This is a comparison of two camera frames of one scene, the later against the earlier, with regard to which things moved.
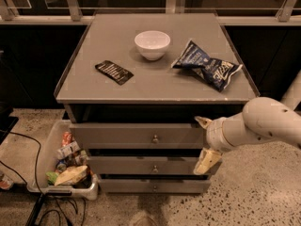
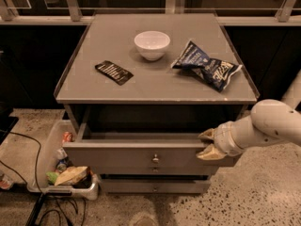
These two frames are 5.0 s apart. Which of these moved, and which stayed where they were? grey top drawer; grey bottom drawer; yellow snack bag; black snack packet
Moved: grey top drawer
Stayed: grey bottom drawer; yellow snack bag; black snack packet
